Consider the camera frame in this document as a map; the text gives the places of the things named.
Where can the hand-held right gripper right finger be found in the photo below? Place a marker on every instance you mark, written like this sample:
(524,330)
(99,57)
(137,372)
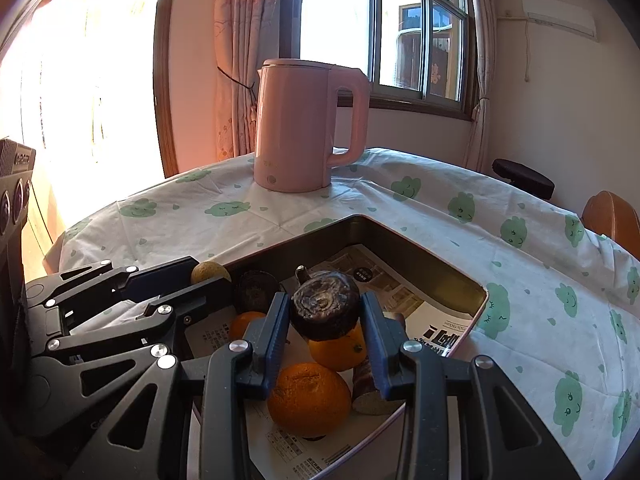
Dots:
(372,345)

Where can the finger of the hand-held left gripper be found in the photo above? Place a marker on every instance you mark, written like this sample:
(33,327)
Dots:
(160,275)
(200,300)

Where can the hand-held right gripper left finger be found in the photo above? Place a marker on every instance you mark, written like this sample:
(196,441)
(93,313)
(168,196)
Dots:
(279,345)

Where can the tan longan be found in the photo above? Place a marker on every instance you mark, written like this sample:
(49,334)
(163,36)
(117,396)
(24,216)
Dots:
(210,272)

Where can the small smooth orange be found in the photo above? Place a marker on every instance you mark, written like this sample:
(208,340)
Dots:
(335,355)
(245,325)

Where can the purple-brown passion fruit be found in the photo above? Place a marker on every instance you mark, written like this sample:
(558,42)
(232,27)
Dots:
(255,290)

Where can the dark passion fruit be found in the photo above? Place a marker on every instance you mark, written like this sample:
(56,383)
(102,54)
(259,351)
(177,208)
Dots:
(325,305)

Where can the large dimpled orange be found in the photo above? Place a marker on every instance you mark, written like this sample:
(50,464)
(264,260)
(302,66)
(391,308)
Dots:
(310,400)

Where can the rectangular metal tin box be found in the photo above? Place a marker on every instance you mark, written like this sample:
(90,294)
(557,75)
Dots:
(400,245)

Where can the white green-cloud tablecloth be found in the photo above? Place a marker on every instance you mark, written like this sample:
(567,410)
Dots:
(450,200)

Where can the pink electric kettle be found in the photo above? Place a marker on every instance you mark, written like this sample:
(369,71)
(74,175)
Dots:
(295,130)

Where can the dark round stool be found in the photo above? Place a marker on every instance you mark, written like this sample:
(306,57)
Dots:
(522,177)

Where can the wide pink curtain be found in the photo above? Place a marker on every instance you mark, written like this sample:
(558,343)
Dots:
(240,60)

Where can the brown leather armchair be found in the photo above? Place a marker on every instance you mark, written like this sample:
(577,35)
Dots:
(612,220)

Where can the narrow pink curtain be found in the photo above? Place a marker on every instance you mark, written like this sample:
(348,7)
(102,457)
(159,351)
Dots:
(482,60)

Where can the sliding glass window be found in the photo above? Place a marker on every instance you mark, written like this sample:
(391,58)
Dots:
(340,10)

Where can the brown wooden door frame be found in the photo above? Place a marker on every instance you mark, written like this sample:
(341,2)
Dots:
(165,85)

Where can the white wall air conditioner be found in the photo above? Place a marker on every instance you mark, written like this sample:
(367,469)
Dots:
(560,17)

